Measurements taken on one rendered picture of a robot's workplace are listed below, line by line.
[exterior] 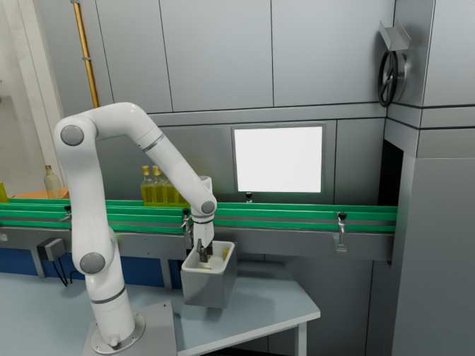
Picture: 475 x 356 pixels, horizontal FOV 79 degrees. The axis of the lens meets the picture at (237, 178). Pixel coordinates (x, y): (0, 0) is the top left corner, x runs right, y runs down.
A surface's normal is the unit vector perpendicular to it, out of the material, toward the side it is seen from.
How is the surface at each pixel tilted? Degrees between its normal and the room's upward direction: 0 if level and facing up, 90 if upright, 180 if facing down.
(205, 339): 0
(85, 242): 60
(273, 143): 90
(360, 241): 90
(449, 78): 90
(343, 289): 90
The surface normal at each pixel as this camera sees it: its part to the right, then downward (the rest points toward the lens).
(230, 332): -0.06, -0.95
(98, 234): 0.55, -0.28
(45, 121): 0.28, 0.26
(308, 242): -0.21, 0.30
